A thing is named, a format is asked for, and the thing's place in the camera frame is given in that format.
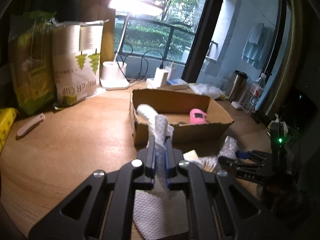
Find white desk lamp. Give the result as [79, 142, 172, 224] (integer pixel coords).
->
[99, 0, 163, 91]

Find steel thermos mug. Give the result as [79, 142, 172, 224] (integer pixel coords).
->
[228, 70, 248, 102]

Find cotton swab bag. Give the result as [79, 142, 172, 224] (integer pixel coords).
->
[191, 156, 221, 173]

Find hanging blue towel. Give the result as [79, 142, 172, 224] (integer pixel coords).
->
[241, 23, 274, 70]

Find white folding knife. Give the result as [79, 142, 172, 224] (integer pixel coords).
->
[16, 113, 46, 138]

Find white textured paper towel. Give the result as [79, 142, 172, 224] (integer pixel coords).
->
[137, 104, 174, 192]

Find white plug adapter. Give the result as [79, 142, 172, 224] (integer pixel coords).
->
[165, 61, 175, 80]

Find white textured cloth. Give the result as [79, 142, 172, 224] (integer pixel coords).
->
[133, 190, 188, 239]

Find white USB charger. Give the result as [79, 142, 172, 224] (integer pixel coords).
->
[153, 68, 169, 88]

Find black charging cable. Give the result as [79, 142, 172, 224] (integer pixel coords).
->
[115, 43, 165, 83]

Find bubble wrap piece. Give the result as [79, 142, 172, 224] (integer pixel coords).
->
[217, 136, 238, 159]

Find white earbuds case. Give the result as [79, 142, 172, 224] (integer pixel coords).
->
[231, 101, 242, 110]

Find brown cardboard box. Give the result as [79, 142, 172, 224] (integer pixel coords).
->
[130, 89, 234, 145]

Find pink fluffy plush item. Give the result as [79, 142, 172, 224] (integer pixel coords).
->
[189, 108, 207, 125]

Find paper cup sleeve bag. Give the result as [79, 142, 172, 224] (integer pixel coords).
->
[52, 20, 106, 107]

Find white wipes pack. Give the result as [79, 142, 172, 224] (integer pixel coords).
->
[188, 83, 227, 100]

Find cartoon tissue packet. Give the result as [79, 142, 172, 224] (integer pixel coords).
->
[183, 150, 199, 161]

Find clear plastic water bottle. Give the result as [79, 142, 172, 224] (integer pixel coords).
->
[242, 73, 266, 113]

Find green paper cup bag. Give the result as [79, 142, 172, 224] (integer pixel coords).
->
[9, 10, 56, 115]

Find white power strip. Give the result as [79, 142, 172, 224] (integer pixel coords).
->
[145, 77, 189, 91]

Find yellow package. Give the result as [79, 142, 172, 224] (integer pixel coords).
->
[0, 108, 18, 151]

